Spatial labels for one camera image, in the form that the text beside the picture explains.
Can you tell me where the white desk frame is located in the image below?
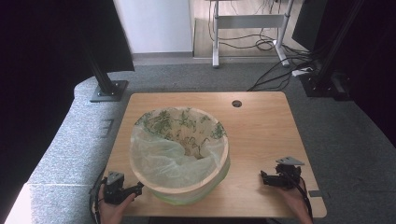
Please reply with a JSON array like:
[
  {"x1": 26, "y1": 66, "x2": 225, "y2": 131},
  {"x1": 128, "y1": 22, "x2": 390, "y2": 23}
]
[{"x1": 205, "y1": 0, "x2": 296, "y2": 69}]

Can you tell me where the black monitor panel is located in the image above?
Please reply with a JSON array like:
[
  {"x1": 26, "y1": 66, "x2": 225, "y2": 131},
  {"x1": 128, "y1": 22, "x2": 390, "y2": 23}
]
[{"x1": 291, "y1": 0, "x2": 330, "y2": 52}]

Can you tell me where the peach mesh plastic wastebasket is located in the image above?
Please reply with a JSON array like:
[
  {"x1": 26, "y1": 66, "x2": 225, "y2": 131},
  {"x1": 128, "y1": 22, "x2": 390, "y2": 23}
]
[{"x1": 129, "y1": 106, "x2": 232, "y2": 200}]

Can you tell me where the grey floor socket cover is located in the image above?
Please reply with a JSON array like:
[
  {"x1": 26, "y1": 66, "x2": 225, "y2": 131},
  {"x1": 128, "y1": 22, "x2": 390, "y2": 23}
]
[{"x1": 98, "y1": 119, "x2": 115, "y2": 138}]

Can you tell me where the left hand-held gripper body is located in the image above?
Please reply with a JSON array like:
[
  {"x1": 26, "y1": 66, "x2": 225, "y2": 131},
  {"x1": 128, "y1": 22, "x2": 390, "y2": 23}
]
[{"x1": 102, "y1": 171, "x2": 135, "y2": 205}]

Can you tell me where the person's right hand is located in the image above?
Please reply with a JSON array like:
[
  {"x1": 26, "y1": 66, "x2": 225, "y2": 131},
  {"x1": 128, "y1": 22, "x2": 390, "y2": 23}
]
[{"x1": 276, "y1": 184, "x2": 314, "y2": 224}]

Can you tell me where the translucent plastic trash bag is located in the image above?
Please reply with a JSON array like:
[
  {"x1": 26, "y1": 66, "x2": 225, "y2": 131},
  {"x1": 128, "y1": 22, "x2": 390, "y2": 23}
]
[{"x1": 129, "y1": 106, "x2": 232, "y2": 206}]

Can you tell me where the white power strip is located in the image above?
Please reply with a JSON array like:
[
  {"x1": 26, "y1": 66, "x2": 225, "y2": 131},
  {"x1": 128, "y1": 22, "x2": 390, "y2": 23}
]
[{"x1": 291, "y1": 66, "x2": 314, "y2": 77}]

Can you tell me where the person's left hand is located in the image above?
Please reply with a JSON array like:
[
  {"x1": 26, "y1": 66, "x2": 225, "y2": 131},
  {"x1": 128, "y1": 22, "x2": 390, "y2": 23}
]
[{"x1": 97, "y1": 184, "x2": 137, "y2": 224}]

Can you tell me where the bundle of black floor cables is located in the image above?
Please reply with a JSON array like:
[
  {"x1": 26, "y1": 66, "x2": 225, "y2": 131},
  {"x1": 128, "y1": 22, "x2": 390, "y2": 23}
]
[{"x1": 207, "y1": 0, "x2": 325, "y2": 92}]

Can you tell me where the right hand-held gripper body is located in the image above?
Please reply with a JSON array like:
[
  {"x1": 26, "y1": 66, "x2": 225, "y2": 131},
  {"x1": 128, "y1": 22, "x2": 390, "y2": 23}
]
[{"x1": 275, "y1": 156, "x2": 306, "y2": 190}]

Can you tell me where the black metal stand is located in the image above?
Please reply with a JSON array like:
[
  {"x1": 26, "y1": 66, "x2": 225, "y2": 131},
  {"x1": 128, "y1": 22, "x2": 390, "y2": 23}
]
[
  {"x1": 299, "y1": 0, "x2": 366, "y2": 101},
  {"x1": 81, "y1": 43, "x2": 130, "y2": 104}
]

